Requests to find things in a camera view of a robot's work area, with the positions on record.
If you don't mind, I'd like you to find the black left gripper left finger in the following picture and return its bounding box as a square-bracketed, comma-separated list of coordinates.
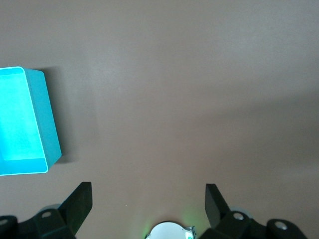
[0, 182, 93, 239]

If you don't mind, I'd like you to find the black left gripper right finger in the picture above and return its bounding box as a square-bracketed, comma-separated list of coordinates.
[205, 183, 306, 239]

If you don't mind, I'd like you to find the teal plastic storage bin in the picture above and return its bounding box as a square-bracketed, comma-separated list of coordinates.
[0, 66, 62, 176]

